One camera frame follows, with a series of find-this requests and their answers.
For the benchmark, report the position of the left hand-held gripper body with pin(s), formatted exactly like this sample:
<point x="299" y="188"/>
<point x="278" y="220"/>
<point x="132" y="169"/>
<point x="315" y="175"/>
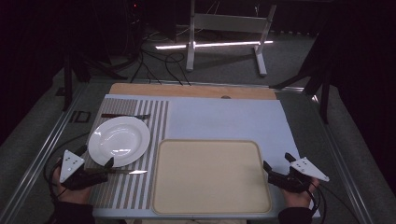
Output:
<point x="72" y="165"/>

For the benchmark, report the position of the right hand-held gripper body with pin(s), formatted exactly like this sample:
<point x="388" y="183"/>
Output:
<point x="306" y="168"/>

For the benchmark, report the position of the white round plate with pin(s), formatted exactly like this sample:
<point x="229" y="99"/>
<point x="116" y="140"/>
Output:
<point x="120" y="140"/>

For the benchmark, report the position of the person's left hand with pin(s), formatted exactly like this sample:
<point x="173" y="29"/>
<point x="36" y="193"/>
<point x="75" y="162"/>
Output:
<point x="73" y="196"/>

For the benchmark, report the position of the person's right hand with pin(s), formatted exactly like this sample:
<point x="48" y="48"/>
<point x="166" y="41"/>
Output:
<point x="295" y="199"/>

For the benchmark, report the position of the beige rectangular tray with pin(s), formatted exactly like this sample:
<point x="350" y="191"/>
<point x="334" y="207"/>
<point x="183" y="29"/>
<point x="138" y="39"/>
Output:
<point x="211" y="177"/>

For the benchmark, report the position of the striped placemat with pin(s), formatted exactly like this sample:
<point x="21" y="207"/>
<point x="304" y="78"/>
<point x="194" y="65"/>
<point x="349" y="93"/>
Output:
<point x="155" y="124"/>

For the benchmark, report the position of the light blue table mat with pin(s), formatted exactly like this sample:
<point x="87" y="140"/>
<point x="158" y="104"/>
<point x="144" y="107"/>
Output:
<point x="224" y="118"/>

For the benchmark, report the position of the black tripod stand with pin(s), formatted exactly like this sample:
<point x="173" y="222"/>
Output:
<point x="323" y="93"/>
<point x="67" y="81"/>

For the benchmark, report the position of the wooden board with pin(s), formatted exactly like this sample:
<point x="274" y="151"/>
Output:
<point x="186" y="90"/>

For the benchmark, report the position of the bright light strip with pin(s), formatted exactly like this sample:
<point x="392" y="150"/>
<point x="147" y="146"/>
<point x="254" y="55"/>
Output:
<point x="214" y="44"/>

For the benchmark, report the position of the metal floor rail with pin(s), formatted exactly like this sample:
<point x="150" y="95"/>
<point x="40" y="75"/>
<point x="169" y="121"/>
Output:
<point x="40" y="155"/>
<point x="342" y="174"/>

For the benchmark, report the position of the black floor outlet frame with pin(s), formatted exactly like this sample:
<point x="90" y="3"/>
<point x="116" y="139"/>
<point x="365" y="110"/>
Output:
<point x="81" y="116"/>

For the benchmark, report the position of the white metal stand frame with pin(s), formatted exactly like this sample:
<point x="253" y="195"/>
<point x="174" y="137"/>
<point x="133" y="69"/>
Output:
<point x="230" y="22"/>

